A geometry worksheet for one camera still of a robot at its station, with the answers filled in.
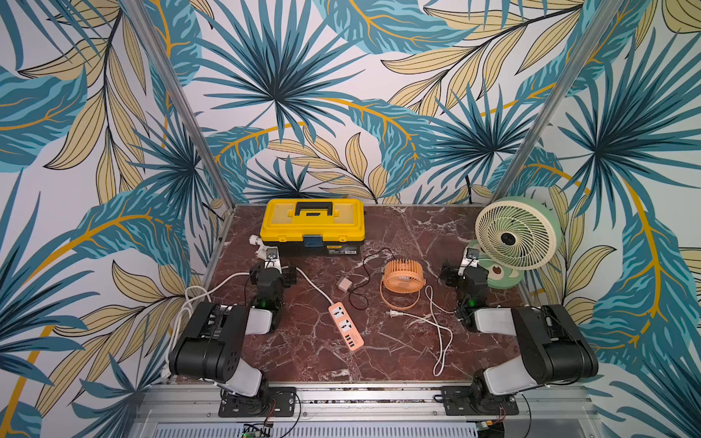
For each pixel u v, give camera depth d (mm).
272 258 770
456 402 732
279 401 732
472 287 719
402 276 854
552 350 455
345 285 950
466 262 799
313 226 904
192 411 719
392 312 879
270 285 689
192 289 952
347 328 837
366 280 977
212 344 440
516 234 812
